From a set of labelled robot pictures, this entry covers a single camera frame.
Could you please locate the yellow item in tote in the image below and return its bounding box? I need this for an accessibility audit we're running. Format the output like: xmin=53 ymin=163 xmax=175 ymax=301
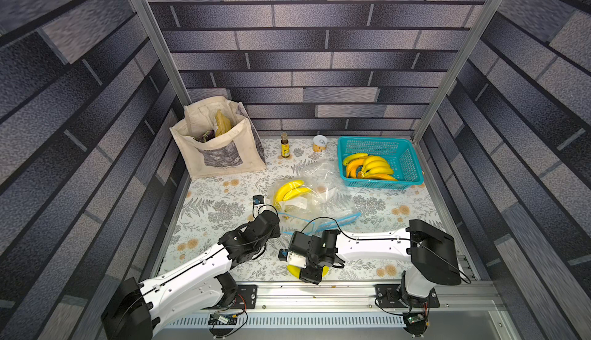
xmin=215 ymin=110 xmax=233 ymax=138

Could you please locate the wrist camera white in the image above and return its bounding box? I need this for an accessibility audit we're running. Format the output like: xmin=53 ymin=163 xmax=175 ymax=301
xmin=252 ymin=195 xmax=265 ymax=206
xmin=278 ymin=249 xmax=307 ymax=269

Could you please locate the single orange banana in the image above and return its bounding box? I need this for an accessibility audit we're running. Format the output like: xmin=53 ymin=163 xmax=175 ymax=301
xmin=346 ymin=158 xmax=365 ymax=178

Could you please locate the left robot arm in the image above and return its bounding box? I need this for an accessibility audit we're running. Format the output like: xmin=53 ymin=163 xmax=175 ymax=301
xmin=101 ymin=210 xmax=281 ymax=339

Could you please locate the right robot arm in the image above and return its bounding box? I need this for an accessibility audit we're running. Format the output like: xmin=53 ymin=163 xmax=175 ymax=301
xmin=278 ymin=219 xmax=469 ymax=309

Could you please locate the left circuit board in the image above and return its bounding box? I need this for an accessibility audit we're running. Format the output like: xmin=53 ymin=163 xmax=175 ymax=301
xmin=208 ymin=312 xmax=240 ymax=327

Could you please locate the yellow banana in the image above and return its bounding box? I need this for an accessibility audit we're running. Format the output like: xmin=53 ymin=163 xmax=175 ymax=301
xmin=287 ymin=265 xmax=329 ymax=278
xmin=343 ymin=153 xmax=369 ymax=166

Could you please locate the teal plastic basket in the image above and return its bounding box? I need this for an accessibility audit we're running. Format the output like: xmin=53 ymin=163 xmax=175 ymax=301
xmin=338 ymin=136 xmax=423 ymax=190

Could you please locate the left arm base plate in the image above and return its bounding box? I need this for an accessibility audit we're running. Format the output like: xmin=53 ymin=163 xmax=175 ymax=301
xmin=219 ymin=285 xmax=259 ymax=310

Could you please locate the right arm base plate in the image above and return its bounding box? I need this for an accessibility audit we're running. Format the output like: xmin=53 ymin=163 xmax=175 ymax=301
xmin=374 ymin=284 xmax=440 ymax=311

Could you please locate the circuit board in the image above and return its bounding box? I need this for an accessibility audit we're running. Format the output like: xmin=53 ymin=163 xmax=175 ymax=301
xmin=208 ymin=312 xmax=240 ymax=327
xmin=403 ymin=313 xmax=426 ymax=326

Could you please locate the banana bunch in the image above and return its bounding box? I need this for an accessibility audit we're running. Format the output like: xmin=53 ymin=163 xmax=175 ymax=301
xmin=273 ymin=179 xmax=312 ymax=209
xmin=361 ymin=155 xmax=393 ymax=175

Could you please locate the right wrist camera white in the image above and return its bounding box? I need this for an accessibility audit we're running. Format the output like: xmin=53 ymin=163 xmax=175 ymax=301
xmin=278 ymin=249 xmax=307 ymax=269

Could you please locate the small yellow tin can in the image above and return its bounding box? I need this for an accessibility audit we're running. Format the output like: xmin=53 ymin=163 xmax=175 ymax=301
xmin=312 ymin=135 xmax=328 ymax=153

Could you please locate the beige canvas tote bag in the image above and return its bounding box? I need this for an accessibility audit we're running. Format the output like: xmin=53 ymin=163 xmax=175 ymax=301
xmin=170 ymin=96 xmax=266 ymax=181

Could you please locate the small brown sauce bottle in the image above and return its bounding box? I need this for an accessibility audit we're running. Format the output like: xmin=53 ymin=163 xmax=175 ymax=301
xmin=281 ymin=132 xmax=290 ymax=158

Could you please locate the clear zip-top bag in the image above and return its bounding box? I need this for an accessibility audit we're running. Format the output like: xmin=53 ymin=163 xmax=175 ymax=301
xmin=300 ymin=212 xmax=362 ymax=235
xmin=268 ymin=161 xmax=362 ymax=235

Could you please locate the right circuit board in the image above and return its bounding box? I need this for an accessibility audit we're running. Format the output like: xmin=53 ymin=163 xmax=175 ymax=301
xmin=403 ymin=313 xmax=426 ymax=326

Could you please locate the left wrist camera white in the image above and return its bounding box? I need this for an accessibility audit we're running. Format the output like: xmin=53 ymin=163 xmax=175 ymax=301
xmin=252 ymin=195 xmax=265 ymax=206

